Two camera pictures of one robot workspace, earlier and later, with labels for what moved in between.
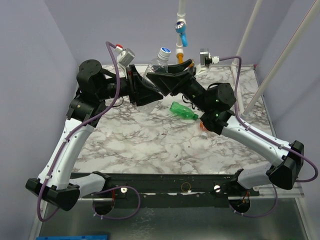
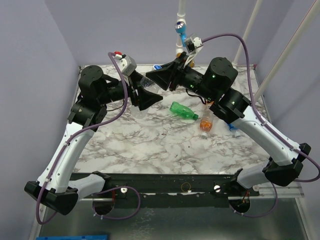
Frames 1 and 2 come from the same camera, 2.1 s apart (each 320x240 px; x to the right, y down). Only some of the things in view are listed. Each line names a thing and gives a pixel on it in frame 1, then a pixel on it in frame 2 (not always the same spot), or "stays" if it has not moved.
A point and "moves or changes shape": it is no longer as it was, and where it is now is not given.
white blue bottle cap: (164, 53) → (157, 67)
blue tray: (102, 237) stays
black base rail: (170, 190) stays
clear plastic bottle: (161, 66) moves or changes shape
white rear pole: (248, 30) stays
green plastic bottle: (183, 110) stays
